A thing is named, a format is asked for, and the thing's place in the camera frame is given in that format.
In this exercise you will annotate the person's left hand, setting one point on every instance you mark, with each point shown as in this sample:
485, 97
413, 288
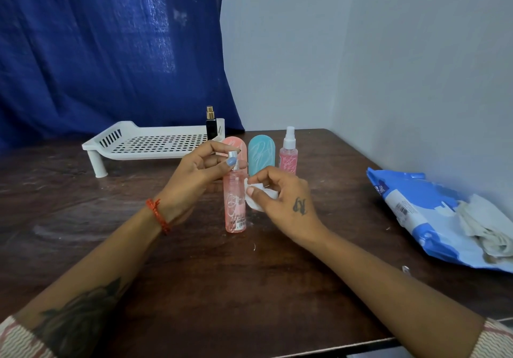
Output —
188, 185

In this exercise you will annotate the person's right hand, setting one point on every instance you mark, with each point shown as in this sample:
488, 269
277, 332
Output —
292, 205

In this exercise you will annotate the white wet wipe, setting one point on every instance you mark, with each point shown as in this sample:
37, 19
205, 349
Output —
258, 195

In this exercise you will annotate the pink spray bottle white cap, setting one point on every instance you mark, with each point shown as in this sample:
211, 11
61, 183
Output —
288, 157

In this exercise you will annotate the orange spray bottle silver cap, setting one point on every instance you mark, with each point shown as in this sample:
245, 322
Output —
235, 205

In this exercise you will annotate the white perforated plastic rack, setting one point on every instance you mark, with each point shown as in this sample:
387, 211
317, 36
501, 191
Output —
148, 141

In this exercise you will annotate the teal squeeze bottle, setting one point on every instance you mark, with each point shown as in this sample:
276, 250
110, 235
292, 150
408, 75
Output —
261, 153

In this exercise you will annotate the pink squeeze bottle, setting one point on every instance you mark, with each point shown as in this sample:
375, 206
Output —
236, 145

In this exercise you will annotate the black perfume bottle gold cap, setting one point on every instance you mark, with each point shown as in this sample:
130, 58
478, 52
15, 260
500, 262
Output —
211, 125

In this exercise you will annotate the blue white wet wipes pack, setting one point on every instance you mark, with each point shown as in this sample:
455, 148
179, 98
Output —
421, 213

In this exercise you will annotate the person's right forearm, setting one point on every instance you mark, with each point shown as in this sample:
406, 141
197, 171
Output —
400, 289

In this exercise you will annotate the person's left forearm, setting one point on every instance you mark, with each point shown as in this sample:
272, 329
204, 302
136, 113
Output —
92, 273

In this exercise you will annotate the dark wooden table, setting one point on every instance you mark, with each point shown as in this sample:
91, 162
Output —
248, 289

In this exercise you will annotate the dark blue curtain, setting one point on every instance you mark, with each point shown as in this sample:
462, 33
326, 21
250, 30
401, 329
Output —
96, 49

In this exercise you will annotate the patterned left sleeve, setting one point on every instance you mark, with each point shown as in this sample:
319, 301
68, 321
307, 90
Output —
16, 341

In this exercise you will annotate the patterned sleeve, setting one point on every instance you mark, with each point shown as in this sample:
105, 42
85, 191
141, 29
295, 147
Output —
16, 341
495, 339

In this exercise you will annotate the patterned right sleeve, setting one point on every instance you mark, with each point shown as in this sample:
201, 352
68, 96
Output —
495, 339

